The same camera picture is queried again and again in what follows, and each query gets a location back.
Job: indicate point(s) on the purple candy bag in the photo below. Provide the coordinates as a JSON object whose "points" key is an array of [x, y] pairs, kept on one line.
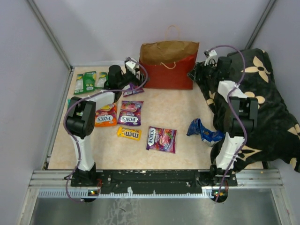
{"points": [[161, 139], [130, 113], [131, 89]]}

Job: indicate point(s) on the black floral pillow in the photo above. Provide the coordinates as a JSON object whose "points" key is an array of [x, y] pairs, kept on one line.
{"points": [[277, 135]]}

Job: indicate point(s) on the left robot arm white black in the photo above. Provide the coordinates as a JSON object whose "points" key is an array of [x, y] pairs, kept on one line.
{"points": [[79, 120]]}

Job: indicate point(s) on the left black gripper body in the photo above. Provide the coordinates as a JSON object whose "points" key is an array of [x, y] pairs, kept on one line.
{"points": [[128, 78]]}

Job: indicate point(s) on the yellow chocolate candy packet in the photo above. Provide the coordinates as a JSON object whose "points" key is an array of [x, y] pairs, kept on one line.
{"points": [[133, 134]]}

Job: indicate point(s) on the green yellow snack bag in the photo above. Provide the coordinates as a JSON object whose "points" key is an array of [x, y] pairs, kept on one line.
{"points": [[102, 78], [85, 83]]}

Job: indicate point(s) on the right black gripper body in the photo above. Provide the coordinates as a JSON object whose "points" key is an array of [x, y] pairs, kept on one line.
{"points": [[206, 71]]}

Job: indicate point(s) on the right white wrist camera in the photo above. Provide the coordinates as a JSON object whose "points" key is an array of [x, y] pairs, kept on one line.
{"points": [[211, 57]]}

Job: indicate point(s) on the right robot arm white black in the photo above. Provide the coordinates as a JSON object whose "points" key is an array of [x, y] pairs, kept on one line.
{"points": [[240, 116]]}

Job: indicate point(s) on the orange candy bag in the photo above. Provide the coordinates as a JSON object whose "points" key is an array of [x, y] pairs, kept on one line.
{"points": [[106, 116]]}

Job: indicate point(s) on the red brown paper bag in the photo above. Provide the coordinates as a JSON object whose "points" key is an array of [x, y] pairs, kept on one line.
{"points": [[168, 62]]}

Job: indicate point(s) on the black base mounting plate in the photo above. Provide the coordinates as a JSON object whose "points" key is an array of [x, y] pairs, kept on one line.
{"points": [[188, 181]]}

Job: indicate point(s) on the blue tortilla chips bag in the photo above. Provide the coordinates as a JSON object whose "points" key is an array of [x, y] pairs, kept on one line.
{"points": [[207, 136]]}

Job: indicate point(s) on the white toothed cable rail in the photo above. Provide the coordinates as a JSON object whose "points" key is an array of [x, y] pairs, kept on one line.
{"points": [[91, 194]]}

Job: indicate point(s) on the colourful candy bag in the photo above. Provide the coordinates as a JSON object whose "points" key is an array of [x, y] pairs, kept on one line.
{"points": [[68, 103]]}

